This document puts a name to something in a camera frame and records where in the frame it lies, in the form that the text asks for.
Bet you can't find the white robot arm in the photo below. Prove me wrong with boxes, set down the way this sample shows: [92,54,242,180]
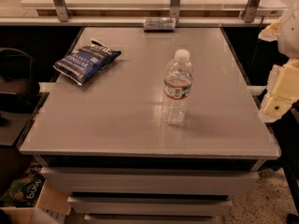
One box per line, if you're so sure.
[258,1,299,123]

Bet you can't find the metal shelf bracket right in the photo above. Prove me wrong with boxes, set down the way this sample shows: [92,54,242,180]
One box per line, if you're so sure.
[241,0,261,23]

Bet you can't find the black chair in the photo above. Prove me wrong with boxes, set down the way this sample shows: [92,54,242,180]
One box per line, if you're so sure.
[0,48,40,114]

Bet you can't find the metal shelf bracket left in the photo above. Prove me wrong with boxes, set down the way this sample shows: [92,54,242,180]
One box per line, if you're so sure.
[52,0,69,22]

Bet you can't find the blue chip bag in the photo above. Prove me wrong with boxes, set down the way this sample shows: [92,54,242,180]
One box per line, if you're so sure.
[53,39,121,86]

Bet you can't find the cardboard box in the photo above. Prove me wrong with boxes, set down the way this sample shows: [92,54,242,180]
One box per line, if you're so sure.
[1,181,71,224]

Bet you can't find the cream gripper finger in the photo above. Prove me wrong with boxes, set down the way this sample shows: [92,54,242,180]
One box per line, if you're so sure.
[258,18,282,42]
[258,59,299,123]

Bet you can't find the green snack bag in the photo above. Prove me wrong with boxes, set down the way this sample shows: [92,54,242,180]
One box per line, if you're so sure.
[0,163,45,207]

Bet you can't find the metal shelf bracket middle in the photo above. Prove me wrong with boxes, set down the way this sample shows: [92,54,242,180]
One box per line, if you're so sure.
[169,0,180,21]

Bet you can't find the clear plastic water bottle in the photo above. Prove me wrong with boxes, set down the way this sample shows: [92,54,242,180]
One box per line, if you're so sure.
[163,49,193,126]

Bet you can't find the silver can lying down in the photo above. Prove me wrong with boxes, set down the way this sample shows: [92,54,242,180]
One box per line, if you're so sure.
[143,17,176,32]

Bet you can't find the metal shelf bracket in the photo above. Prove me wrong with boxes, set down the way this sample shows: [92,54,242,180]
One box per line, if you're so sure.
[169,0,180,21]
[52,0,69,22]
[241,0,261,23]

